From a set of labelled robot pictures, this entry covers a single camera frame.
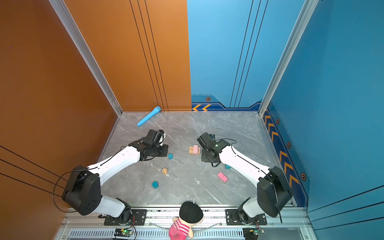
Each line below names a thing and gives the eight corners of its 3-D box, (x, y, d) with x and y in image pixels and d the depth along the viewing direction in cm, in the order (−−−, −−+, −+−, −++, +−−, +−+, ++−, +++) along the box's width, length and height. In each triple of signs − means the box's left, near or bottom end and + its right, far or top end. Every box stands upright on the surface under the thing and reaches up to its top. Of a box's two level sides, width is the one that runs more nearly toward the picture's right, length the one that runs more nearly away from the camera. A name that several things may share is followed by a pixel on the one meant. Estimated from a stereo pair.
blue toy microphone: (138, 126, 114) (136, 122, 111) (158, 108, 127) (157, 105, 124) (142, 128, 113) (140, 125, 110) (161, 110, 125) (161, 107, 122)
